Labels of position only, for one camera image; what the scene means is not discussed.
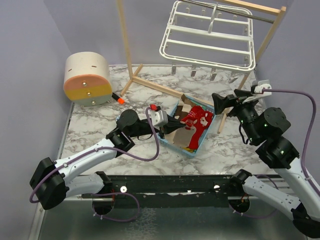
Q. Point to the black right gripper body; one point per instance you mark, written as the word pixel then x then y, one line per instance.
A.
pixel 244 111

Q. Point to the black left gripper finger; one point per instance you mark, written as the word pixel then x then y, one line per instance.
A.
pixel 172 122
pixel 170 129

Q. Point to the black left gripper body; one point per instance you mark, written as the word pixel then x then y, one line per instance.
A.
pixel 164 128

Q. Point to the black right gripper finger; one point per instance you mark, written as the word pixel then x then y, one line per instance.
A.
pixel 242 94
pixel 221 103

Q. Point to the red beige reindeer sock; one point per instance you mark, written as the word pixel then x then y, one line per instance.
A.
pixel 186 134

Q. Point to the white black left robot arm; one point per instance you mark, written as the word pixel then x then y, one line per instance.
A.
pixel 55 180

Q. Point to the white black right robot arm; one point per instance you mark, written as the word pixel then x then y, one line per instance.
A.
pixel 265 131

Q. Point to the white plastic clip hanger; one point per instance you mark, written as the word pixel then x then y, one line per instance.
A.
pixel 202 37

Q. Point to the cream ribbed sock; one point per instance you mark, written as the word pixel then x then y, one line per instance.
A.
pixel 173 137

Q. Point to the red santa sock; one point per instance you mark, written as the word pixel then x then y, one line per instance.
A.
pixel 205 119

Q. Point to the blue perforated plastic basket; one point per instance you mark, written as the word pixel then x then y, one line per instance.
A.
pixel 180 110

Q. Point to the yellow sock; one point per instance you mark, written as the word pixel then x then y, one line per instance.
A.
pixel 190 150

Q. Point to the orange black highlighter pen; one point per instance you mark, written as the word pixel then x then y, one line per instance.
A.
pixel 117 98

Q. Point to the metal hanging rod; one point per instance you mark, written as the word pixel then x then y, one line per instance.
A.
pixel 206 5

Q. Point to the pastel round drawer box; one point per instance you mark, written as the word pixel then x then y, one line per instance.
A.
pixel 87 79

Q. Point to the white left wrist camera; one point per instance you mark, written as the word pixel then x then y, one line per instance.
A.
pixel 158 117

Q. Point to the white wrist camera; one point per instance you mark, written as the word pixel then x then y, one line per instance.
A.
pixel 257 91
pixel 158 117

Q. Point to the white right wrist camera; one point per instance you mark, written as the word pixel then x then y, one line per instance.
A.
pixel 257 91

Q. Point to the black mounting rail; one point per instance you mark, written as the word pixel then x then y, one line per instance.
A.
pixel 178 191

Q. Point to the wooden hanger rack frame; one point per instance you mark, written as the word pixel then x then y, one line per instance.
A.
pixel 133 76

